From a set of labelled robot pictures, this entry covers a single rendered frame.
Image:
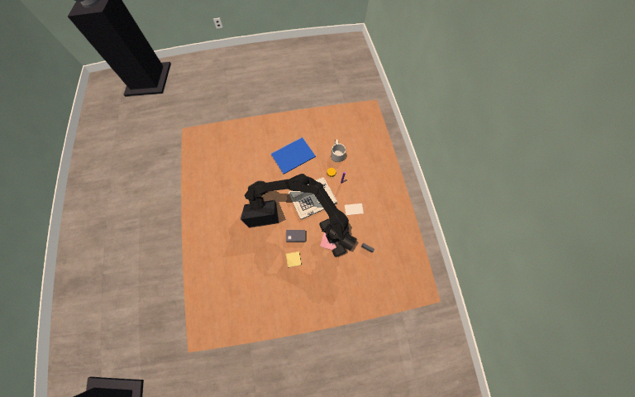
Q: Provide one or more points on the cream sheet of paper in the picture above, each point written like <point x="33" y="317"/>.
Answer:
<point x="353" y="209"/>

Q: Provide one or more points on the yellow sticky note pad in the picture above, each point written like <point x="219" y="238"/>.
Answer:
<point x="293" y="259"/>

